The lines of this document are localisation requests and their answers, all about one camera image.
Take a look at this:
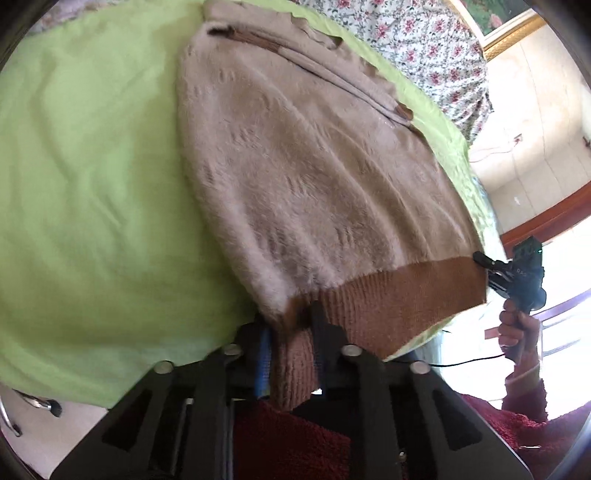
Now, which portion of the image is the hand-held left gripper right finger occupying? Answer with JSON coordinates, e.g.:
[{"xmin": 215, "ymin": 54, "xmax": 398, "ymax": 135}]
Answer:
[{"xmin": 309, "ymin": 301, "xmax": 533, "ymax": 480}]

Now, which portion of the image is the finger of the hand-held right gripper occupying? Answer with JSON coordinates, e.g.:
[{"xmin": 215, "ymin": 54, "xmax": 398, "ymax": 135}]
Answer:
[
  {"xmin": 473, "ymin": 250, "xmax": 509, "ymax": 274},
  {"xmin": 486, "ymin": 271, "xmax": 509, "ymax": 298}
]

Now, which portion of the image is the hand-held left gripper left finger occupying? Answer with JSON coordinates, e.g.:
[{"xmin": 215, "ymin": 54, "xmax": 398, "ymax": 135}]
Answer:
[{"xmin": 50, "ymin": 322, "xmax": 274, "ymax": 480}]

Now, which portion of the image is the beige fluffy sweater brown hem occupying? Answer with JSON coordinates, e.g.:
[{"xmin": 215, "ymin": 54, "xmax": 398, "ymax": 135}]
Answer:
[{"xmin": 178, "ymin": 0, "xmax": 488, "ymax": 411}]

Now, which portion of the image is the person's right forearm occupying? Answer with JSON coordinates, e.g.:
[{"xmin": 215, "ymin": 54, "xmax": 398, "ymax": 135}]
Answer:
[{"xmin": 501, "ymin": 360, "xmax": 551, "ymax": 422}]

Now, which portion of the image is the person's right hand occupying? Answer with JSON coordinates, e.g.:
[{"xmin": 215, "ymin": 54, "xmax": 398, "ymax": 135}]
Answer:
[{"xmin": 498, "ymin": 299, "xmax": 542, "ymax": 366}]

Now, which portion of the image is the person's red fleece clothing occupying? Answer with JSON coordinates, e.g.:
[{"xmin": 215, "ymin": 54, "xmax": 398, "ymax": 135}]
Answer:
[{"xmin": 232, "ymin": 390, "xmax": 591, "ymax": 480}]

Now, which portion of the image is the floral bed sheet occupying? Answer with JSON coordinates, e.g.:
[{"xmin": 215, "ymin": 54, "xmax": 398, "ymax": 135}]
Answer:
[{"xmin": 295, "ymin": 0, "xmax": 495, "ymax": 148}]

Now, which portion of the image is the light green blanket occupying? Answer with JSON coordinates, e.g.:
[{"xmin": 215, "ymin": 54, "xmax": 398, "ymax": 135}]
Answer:
[{"xmin": 0, "ymin": 0, "xmax": 503, "ymax": 411}]

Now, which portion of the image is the gold framed picture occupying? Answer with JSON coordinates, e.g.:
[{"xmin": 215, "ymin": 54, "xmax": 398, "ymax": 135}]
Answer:
[{"xmin": 445, "ymin": 0, "xmax": 549, "ymax": 62}]

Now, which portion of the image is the brown slatted frame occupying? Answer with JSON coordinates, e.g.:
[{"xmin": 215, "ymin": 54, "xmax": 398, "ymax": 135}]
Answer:
[{"xmin": 484, "ymin": 288, "xmax": 591, "ymax": 358}]

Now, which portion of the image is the red-brown wooden frame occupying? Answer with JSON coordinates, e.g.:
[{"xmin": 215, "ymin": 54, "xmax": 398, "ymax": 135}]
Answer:
[{"xmin": 500, "ymin": 181, "xmax": 591, "ymax": 254}]

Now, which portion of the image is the black cable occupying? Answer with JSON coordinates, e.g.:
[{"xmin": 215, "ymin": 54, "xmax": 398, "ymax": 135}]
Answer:
[{"xmin": 383, "ymin": 352, "xmax": 509, "ymax": 368}]

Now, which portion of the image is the thin wall cable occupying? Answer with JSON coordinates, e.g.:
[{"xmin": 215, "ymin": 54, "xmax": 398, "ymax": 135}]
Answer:
[{"xmin": 468, "ymin": 134, "xmax": 526, "ymax": 163}]

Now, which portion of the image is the chrome chair frame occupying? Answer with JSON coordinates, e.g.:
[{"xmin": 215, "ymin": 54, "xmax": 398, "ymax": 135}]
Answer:
[{"xmin": 0, "ymin": 389, "xmax": 64, "ymax": 438}]

